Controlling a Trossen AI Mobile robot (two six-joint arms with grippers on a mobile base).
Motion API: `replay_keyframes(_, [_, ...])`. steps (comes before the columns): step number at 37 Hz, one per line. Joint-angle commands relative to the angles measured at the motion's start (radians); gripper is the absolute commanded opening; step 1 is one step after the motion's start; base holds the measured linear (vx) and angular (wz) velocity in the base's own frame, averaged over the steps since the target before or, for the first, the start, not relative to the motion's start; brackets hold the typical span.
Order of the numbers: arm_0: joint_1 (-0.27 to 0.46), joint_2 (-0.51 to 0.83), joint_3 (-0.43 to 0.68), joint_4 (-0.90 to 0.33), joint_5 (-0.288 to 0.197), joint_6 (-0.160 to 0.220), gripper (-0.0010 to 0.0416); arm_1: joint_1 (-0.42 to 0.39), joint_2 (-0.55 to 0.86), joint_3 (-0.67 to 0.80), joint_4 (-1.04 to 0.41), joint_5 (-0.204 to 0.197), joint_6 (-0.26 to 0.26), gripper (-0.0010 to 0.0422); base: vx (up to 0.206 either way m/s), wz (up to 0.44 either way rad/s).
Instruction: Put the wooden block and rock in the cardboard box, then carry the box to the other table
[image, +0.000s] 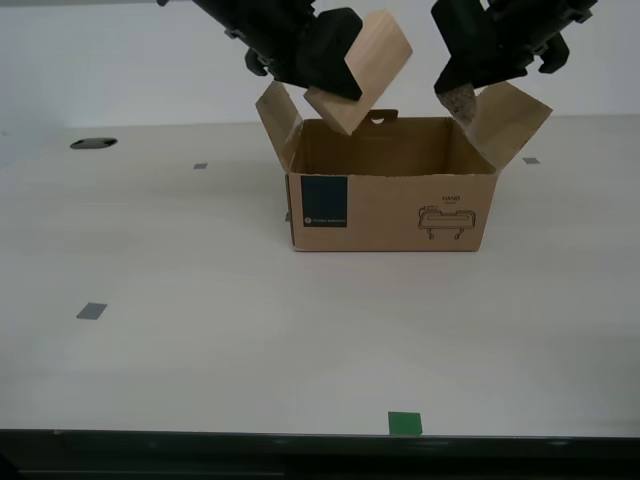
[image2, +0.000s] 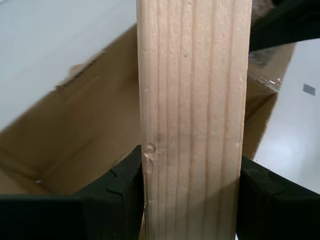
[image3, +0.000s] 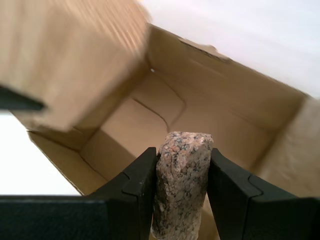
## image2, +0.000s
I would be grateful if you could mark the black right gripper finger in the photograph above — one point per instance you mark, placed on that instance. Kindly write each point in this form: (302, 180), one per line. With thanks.
(290, 22)

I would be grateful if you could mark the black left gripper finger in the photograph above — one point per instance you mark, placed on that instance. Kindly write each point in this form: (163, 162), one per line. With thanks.
(75, 217)
(280, 215)

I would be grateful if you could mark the brown cardboard box with flaps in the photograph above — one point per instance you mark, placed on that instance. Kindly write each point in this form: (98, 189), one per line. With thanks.
(82, 125)

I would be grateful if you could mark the light wooden block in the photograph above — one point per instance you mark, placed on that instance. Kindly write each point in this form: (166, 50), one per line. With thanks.
(195, 112)

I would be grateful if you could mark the grey tape square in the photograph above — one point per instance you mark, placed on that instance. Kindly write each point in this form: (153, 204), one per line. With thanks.
(309, 89)

